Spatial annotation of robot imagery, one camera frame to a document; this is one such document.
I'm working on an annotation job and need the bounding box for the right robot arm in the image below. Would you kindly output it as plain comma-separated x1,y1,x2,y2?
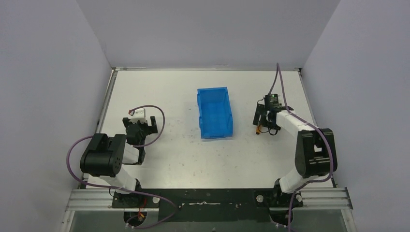
253,94,337,202

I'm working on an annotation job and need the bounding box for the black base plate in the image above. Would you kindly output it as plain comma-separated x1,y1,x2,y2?
111,187,303,224

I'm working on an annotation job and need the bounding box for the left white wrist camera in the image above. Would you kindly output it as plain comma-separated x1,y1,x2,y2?
128,108,146,121

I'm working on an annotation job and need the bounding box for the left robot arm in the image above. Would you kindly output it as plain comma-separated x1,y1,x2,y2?
80,116,158,194

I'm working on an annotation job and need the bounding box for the aluminium front rail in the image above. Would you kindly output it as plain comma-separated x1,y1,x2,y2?
66,188,353,211

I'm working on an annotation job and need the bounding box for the blue plastic bin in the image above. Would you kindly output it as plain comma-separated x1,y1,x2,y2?
197,87,234,139

